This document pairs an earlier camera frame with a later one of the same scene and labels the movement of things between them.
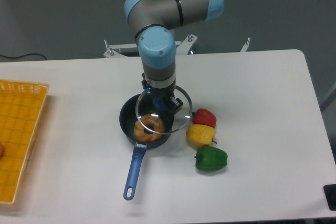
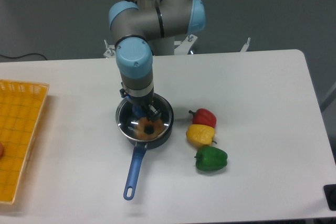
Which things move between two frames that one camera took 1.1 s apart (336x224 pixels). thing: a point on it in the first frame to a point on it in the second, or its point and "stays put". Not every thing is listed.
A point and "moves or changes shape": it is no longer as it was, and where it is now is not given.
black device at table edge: x=330 y=192 stays put
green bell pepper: x=210 y=158 stays put
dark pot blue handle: x=145 y=125 stays put
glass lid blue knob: x=153 y=114 moves or changes shape
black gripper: x=165 y=94 to x=153 y=114
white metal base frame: x=181 y=46 stays put
